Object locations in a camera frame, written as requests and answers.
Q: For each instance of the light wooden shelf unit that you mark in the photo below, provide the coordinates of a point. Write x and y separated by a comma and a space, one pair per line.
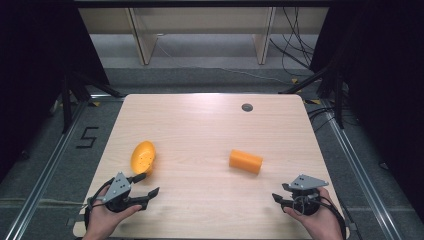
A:
200, 20

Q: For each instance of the person's left hand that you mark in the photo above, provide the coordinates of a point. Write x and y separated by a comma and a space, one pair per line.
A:
103, 220

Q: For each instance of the orange cylinder block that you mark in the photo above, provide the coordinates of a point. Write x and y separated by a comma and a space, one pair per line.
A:
245, 161

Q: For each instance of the person's right hand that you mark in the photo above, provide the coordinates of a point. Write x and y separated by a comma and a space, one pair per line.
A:
321, 223

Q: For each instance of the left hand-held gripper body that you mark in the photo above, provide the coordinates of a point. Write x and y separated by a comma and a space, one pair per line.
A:
116, 190

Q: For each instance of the aluminium floor rail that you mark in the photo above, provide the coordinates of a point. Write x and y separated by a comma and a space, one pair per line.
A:
46, 170
363, 173

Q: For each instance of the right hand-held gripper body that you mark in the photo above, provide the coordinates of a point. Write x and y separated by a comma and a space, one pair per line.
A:
305, 193

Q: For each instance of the orange perforated plastic bowl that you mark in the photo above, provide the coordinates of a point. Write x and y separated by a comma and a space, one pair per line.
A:
143, 158

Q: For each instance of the black curtain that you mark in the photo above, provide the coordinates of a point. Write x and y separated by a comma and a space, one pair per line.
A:
383, 83
30, 66

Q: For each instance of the black metal stand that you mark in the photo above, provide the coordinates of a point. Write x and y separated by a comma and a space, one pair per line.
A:
339, 103
66, 106

